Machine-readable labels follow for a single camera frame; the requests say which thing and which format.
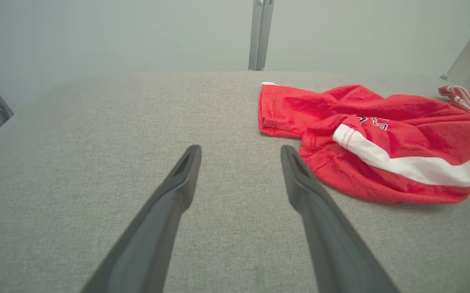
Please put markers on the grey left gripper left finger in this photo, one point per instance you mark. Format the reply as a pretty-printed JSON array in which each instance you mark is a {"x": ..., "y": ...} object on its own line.
[{"x": 149, "y": 244}]

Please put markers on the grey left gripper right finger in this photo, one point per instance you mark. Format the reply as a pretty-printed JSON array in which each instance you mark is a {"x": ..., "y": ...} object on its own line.
[{"x": 332, "y": 252}]

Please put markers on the red garment wide white stripes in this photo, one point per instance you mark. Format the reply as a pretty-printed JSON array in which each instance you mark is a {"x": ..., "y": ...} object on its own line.
[{"x": 402, "y": 122}]

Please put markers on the red white Bulls jersey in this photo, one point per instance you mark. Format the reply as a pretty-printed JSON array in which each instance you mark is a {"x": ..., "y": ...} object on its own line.
[{"x": 461, "y": 97}]

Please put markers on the double aluminium frame post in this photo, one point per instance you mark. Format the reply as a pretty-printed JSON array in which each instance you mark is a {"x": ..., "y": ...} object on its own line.
[{"x": 259, "y": 36}]

